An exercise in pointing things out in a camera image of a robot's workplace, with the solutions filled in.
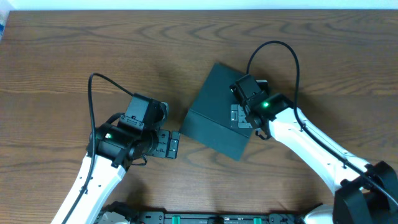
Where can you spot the dark green gift box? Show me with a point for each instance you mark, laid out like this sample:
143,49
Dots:
208,119

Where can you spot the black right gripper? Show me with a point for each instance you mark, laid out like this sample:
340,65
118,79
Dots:
237,116

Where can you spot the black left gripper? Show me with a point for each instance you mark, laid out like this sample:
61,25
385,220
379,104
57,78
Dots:
165,144

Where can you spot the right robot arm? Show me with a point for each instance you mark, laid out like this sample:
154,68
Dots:
363,193

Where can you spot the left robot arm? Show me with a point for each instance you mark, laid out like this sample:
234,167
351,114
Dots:
118,144

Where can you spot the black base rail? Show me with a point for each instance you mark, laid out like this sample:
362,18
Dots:
202,217

